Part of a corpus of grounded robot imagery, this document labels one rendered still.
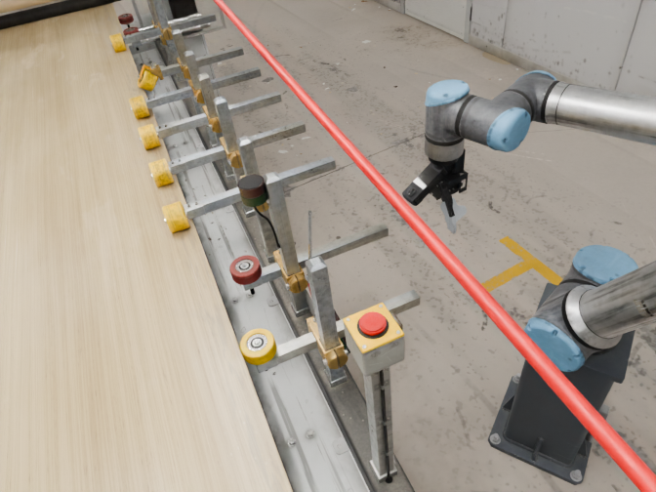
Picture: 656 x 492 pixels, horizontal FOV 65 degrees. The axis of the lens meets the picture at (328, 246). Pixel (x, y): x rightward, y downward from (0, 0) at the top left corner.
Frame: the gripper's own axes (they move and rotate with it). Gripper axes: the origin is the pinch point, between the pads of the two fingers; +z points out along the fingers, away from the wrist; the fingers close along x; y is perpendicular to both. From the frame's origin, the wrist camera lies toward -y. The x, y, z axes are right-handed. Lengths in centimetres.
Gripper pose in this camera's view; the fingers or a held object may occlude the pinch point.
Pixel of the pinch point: (433, 219)
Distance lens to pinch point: 137.4
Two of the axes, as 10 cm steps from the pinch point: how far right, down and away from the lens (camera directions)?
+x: -4.8, -5.7, 6.7
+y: 8.7, -4.0, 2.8
